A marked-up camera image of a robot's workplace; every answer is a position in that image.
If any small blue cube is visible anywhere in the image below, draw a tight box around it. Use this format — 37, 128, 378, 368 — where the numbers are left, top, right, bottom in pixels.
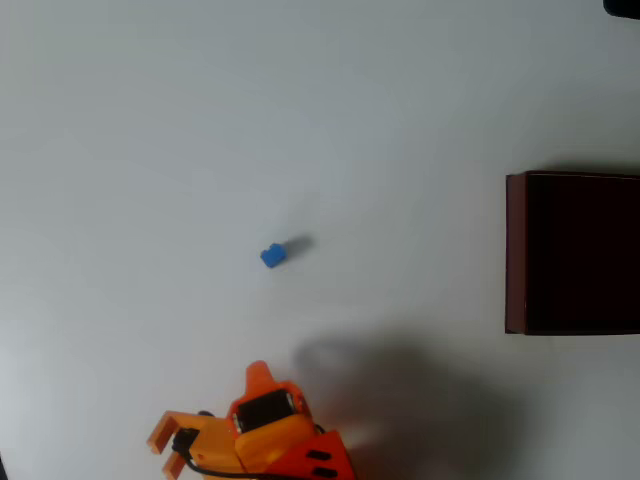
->
259, 242, 284, 270

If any dark brown box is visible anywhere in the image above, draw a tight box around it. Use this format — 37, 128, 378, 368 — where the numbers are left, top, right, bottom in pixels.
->
504, 169, 640, 337

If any black rounded object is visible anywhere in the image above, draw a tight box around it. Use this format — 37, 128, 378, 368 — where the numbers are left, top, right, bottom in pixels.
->
602, 0, 640, 21

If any dark thin cable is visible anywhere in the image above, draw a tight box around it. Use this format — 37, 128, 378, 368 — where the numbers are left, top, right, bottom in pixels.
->
172, 427, 261, 480

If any orange forked mount bracket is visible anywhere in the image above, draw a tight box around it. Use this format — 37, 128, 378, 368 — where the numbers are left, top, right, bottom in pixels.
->
146, 409, 221, 477

